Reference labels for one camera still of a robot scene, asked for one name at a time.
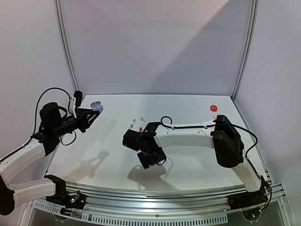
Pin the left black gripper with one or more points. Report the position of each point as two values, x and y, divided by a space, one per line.
83 118

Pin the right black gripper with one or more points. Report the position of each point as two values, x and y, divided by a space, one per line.
148 160

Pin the purple charging case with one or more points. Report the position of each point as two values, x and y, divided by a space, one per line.
96 106

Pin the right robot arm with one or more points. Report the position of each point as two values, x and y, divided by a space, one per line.
219 134

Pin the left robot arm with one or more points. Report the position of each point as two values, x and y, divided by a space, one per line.
53 126

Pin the red charging case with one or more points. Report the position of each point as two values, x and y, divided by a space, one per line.
213 108

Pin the front aluminium rail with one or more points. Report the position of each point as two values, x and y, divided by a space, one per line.
130 200

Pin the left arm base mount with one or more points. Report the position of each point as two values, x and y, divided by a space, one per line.
70 200

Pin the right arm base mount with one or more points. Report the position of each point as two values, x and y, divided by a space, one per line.
246 199

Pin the left aluminium frame post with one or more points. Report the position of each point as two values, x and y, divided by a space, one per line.
65 45

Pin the aluminium frame post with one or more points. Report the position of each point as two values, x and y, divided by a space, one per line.
65 45
247 47

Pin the right aluminium frame post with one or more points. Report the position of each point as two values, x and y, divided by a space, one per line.
247 47

